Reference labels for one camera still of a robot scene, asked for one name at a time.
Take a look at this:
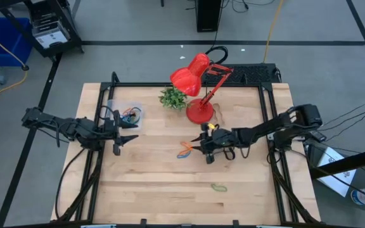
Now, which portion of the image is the yellow hanging cable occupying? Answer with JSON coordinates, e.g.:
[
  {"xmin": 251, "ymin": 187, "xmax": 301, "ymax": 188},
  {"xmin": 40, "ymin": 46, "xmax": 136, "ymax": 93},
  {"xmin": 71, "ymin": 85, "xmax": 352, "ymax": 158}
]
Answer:
[
  {"xmin": 262, "ymin": 0, "xmax": 285, "ymax": 63},
  {"xmin": 0, "ymin": 25, "xmax": 30, "ymax": 101}
]

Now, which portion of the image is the black perforated tray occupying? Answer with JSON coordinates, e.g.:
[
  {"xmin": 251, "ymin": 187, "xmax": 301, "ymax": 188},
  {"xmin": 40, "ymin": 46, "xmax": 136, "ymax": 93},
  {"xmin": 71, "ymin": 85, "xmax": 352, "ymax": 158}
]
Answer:
[{"xmin": 201, "ymin": 63, "xmax": 281, "ymax": 86}]

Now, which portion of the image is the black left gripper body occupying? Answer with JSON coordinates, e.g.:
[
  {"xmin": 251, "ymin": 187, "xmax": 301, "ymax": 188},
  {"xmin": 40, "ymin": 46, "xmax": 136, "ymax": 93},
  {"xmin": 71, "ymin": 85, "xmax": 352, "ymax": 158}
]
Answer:
[{"xmin": 99, "ymin": 110, "xmax": 122, "ymax": 156}]

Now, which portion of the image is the black aluminium table frame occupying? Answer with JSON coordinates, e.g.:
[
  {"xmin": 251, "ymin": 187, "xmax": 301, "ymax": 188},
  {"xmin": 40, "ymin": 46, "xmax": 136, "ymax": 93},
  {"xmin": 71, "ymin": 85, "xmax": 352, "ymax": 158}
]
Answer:
[{"xmin": 51, "ymin": 72, "xmax": 321, "ymax": 228}]

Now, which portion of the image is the green plant in white pot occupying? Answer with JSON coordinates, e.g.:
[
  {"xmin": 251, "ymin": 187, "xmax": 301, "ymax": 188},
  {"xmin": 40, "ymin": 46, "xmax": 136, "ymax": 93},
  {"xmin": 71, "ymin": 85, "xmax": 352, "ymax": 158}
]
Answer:
[{"xmin": 158, "ymin": 87, "xmax": 189, "ymax": 111}]

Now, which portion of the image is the black lamp cable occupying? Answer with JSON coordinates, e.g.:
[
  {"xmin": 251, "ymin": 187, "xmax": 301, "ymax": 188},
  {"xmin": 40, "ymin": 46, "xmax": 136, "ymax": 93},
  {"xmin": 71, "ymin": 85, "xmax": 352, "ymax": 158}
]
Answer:
[{"xmin": 205, "ymin": 46, "xmax": 229, "ymax": 66}]

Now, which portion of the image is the clear plastic bin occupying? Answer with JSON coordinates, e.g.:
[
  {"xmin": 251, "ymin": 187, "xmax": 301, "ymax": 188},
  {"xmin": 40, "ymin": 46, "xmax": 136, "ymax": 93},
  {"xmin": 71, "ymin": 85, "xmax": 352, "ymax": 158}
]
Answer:
[{"xmin": 105, "ymin": 99, "xmax": 144, "ymax": 130}]

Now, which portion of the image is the blue plastic floor bin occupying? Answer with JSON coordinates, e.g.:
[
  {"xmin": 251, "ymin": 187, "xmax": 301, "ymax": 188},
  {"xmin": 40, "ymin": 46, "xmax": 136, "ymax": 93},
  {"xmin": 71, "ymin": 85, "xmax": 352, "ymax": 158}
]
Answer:
[{"xmin": 0, "ymin": 17, "xmax": 34, "ymax": 67}]

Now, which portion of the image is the white paper sheet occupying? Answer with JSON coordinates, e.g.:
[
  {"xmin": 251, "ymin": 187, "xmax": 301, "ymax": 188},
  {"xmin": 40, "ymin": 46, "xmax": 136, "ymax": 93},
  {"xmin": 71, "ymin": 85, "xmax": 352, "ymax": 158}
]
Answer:
[{"xmin": 316, "ymin": 146, "xmax": 357, "ymax": 198}]

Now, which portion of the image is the black computer tower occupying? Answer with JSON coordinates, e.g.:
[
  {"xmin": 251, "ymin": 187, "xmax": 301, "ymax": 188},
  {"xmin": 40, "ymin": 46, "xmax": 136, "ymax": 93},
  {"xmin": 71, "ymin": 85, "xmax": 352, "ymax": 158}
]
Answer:
[{"xmin": 195, "ymin": 0, "xmax": 223, "ymax": 33}]

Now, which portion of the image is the green rubber band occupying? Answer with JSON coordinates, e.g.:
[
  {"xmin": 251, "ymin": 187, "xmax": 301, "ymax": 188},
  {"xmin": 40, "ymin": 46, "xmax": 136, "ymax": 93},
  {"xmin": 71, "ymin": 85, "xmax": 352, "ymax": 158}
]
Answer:
[{"xmin": 210, "ymin": 182, "xmax": 228, "ymax": 193}]

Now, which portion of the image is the red desk lamp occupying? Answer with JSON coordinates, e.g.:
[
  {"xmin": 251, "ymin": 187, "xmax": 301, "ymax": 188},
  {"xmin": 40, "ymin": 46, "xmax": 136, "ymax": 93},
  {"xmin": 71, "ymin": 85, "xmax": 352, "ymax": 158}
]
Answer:
[{"xmin": 169, "ymin": 52, "xmax": 234, "ymax": 125}]

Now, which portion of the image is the white label sheet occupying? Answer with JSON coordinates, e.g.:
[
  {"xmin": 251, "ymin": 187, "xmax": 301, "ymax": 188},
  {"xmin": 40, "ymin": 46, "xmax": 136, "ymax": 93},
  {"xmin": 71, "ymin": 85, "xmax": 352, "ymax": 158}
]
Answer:
[{"xmin": 34, "ymin": 28, "xmax": 70, "ymax": 49}]

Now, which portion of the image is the black equipment cart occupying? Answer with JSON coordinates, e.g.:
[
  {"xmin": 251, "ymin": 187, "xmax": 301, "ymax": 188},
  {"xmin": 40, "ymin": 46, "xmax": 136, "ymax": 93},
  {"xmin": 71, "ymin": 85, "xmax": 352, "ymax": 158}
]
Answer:
[{"xmin": 0, "ymin": 0, "xmax": 84, "ymax": 59}]

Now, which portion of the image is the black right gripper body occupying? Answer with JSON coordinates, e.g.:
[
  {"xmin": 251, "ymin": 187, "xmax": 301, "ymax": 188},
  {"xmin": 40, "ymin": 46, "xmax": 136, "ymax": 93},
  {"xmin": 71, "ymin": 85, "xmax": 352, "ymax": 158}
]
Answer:
[{"xmin": 200, "ymin": 123, "xmax": 239, "ymax": 165}]

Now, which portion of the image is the black metal bar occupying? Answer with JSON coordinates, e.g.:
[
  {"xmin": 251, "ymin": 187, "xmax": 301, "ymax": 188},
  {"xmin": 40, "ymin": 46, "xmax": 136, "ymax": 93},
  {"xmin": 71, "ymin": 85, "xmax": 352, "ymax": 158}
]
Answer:
[{"xmin": 309, "ymin": 144, "xmax": 365, "ymax": 180}]

